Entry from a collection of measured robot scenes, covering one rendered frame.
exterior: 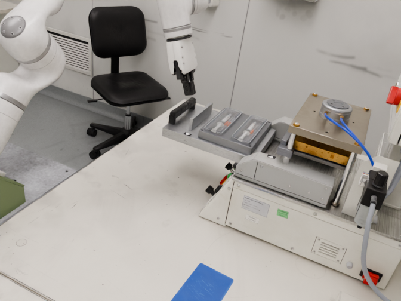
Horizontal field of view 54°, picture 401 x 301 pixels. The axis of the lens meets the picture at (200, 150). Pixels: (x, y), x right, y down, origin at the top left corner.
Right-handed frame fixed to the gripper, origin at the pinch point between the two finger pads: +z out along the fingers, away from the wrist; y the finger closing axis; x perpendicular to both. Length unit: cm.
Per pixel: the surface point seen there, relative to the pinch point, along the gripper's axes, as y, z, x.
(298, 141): 10.9, 13.5, 34.4
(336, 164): 10.9, 19.9, 43.5
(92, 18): -107, -23, -117
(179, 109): 3.9, 5.4, -2.5
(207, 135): 10.2, 11.5, 8.5
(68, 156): -77, 60, -145
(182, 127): 7.3, 10.0, -1.0
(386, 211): 9, 34, 55
